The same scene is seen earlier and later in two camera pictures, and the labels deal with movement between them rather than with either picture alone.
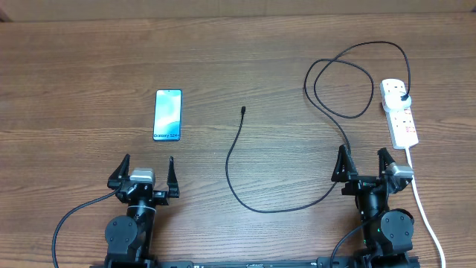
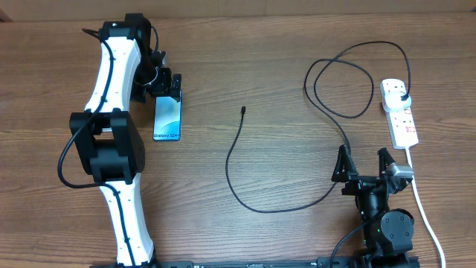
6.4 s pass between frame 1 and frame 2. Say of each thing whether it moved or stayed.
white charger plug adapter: stayed
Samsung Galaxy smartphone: stayed
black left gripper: moved
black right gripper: stayed
